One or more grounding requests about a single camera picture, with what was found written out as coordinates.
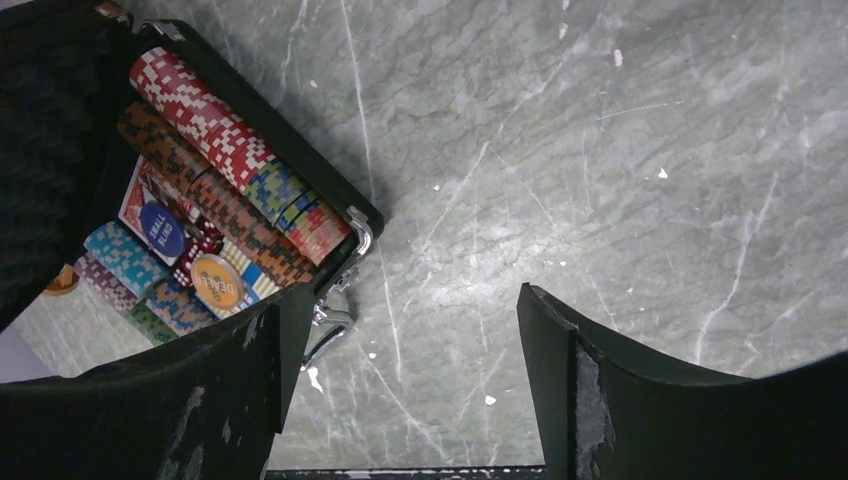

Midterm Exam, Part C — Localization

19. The red white chip stack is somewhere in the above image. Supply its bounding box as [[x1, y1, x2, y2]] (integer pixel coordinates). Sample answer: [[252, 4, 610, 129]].
[[129, 47, 353, 264]]

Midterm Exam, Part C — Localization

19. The clear dealer button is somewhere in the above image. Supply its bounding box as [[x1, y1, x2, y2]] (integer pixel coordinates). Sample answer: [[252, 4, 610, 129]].
[[190, 254, 246, 311]]

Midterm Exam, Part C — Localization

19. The green chip stack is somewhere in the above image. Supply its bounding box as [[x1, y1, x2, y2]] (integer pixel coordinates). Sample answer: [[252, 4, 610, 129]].
[[127, 303, 178, 345]]

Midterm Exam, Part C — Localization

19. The red playing card deck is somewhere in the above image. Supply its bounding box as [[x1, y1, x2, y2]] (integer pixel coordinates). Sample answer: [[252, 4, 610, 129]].
[[118, 155, 200, 267]]

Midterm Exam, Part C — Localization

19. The blue small blind button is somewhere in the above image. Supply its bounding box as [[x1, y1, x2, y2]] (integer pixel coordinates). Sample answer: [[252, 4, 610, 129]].
[[140, 201, 186, 258]]

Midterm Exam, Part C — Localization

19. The wooden shelf rack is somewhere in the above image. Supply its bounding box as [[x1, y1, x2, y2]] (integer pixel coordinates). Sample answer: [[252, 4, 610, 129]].
[[43, 264, 80, 297]]

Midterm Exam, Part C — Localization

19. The black poker chip case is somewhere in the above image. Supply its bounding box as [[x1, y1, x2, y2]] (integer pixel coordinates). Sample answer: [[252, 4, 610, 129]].
[[1, 1, 385, 369]]

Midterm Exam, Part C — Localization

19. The blue Texas Hold'em card deck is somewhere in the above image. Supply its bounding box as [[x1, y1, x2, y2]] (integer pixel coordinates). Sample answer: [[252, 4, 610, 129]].
[[220, 240, 281, 314]]

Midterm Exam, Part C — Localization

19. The purple chip stack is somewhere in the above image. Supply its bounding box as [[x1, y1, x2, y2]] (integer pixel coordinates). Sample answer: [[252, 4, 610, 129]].
[[72, 253, 138, 317]]

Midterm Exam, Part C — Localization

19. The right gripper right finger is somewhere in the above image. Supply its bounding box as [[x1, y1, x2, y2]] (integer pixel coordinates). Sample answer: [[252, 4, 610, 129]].
[[517, 283, 847, 479]]

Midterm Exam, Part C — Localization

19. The blue orange chip stack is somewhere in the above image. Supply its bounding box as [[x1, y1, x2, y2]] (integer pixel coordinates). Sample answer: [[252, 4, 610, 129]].
[[145, 279, 218, 336]]

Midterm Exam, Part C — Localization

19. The light blue chip stack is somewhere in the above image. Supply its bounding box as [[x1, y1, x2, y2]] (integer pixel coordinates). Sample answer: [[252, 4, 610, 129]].
[[83, 221, 168, 297]]

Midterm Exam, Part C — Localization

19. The brown orange chip stack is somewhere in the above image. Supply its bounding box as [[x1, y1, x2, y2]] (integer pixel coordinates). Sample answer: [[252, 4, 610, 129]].
[[117, 102, 318, 286]]

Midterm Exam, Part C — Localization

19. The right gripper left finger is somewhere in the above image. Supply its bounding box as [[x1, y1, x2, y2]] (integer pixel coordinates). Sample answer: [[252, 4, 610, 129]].
[[1, 284, 315, 479]]

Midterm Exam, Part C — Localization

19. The red dice pair in case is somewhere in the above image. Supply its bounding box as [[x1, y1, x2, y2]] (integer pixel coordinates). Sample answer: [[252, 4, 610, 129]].
[[173, 220, 224, 288]]

